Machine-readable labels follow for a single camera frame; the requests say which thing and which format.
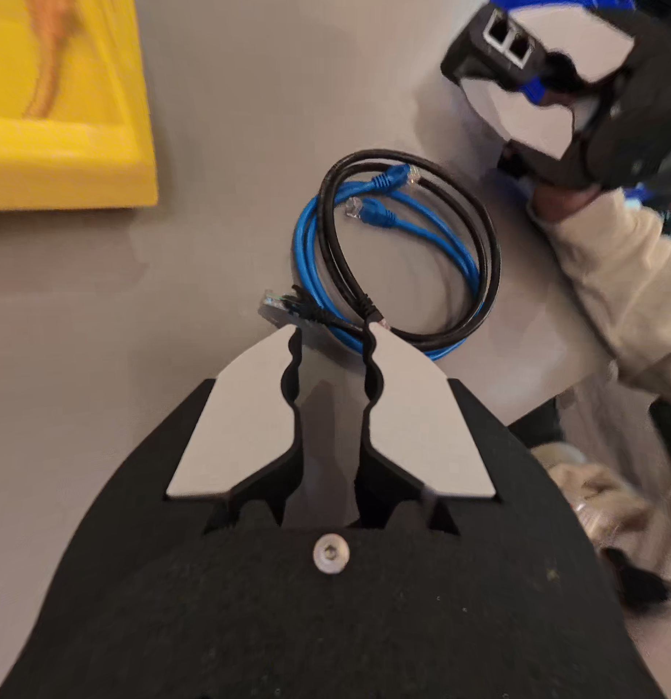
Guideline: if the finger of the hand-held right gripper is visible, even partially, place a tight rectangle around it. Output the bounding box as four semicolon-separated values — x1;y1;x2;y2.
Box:
460;76;576;160
509;4;638;84

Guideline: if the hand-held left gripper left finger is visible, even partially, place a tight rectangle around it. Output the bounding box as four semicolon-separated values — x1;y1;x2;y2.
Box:
165;325;305;499

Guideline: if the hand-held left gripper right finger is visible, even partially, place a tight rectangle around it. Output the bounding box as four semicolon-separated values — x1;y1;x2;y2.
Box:
359;321;499;499

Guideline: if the black ethernet adapter box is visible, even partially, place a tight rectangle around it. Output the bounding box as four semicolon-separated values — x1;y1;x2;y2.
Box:
440;5;549;91

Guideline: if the black ethernet cable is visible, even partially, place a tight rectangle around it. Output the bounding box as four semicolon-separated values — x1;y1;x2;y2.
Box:
257;149;503;350

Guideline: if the blue ethernet cable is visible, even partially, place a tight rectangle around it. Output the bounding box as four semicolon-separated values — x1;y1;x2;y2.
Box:
292;163;485;361

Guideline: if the yellow storage bin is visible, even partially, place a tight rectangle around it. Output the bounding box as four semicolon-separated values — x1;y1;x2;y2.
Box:
0;0;159;211

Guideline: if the orange ethernet cable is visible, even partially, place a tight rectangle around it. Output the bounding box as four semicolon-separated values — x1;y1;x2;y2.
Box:
23;0;79;119

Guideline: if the person's right forearm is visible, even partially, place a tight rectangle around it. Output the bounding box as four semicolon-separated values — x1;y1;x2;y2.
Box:
527;188;671;394

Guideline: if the person's right hand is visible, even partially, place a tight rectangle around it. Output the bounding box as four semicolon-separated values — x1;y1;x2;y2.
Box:
531;183;602;222

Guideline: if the black strap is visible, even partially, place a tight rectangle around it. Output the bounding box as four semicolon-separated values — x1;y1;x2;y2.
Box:
604;548;670;613

